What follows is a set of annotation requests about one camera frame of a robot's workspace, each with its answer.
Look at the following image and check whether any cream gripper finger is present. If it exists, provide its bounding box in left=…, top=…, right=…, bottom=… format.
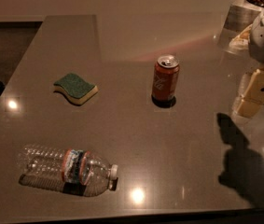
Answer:
left=234, top=66, right=264, bottom=118
left=238, top=73, right=252, bottom=97

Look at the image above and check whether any red coke can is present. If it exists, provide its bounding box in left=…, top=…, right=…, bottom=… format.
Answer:
left=151, top=54, right=180, bottom=105

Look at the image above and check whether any green and yellow sponge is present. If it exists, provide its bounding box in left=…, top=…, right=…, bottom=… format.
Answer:
left=53, top=73, right=98, bottom=105

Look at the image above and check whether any silver metal stand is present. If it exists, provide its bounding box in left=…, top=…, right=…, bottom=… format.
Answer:
left=224, top=0, right=262, bottom=32

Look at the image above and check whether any clear plastic water bottle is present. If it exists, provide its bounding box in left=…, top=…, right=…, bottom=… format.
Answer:
left=18, top=145, right=118, bottom=197

